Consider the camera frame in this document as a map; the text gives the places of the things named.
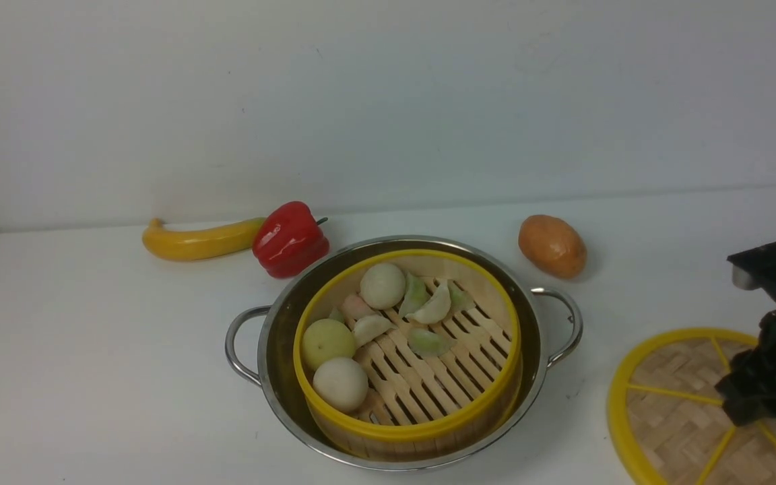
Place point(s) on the woven bamboo lid yellow frame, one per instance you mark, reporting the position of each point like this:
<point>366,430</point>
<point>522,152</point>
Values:
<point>666,420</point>

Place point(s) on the bamboo steamer basket yellow rim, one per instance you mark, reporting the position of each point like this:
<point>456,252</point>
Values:
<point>421,407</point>

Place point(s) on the green dumpling top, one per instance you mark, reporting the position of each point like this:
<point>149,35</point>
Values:
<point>460,299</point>

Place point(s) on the green dumpling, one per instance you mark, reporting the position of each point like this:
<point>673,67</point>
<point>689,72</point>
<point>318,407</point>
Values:
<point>460,299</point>
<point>416,295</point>
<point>426,344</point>

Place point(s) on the brown potato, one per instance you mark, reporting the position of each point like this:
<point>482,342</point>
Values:
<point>553,246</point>

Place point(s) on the cream dumpling centre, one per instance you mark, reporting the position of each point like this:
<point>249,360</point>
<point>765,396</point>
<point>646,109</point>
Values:
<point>436,309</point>

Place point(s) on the cream dumpling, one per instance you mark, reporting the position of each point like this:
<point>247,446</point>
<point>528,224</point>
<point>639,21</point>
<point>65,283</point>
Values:
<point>436,309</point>
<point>369,327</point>

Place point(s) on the green dumpling lower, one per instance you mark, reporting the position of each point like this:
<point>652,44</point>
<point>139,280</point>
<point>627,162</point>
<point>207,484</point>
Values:
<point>426,344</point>

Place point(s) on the green dumpling left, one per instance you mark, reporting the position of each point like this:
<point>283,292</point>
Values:
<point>416,295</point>

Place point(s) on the white round bun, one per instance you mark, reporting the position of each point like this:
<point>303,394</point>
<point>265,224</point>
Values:
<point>342,383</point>
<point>383,286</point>

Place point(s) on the pink bun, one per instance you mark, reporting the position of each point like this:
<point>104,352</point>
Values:
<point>355,308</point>

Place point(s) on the white round bun front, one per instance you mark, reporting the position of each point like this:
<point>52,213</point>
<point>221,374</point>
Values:
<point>342,383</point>

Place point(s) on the yellow-green round bun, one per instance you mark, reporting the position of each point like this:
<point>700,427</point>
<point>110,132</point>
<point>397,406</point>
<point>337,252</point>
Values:
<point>326,339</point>

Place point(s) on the red bell pepper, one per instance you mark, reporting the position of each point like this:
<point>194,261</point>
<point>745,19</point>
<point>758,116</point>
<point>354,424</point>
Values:
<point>290,240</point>

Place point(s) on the yellow banana-shaped squash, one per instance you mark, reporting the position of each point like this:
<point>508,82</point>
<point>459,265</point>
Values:
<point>196,245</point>

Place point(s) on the stainless steel two-handled pot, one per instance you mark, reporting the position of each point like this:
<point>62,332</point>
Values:
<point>259,345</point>

